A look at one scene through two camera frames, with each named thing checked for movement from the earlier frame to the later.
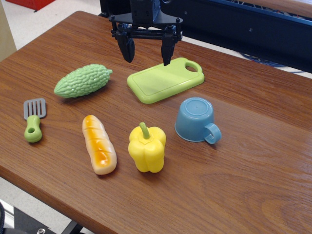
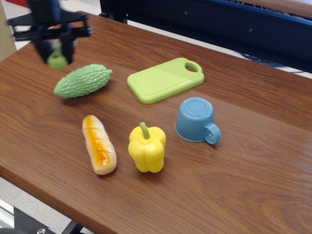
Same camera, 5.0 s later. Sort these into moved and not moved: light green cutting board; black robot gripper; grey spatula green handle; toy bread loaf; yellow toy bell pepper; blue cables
Moved: grey spatula green handle; black robot gripper
Not moved: yellow toy bell pepper; toy bread loaf; blue cables; light green cutting board
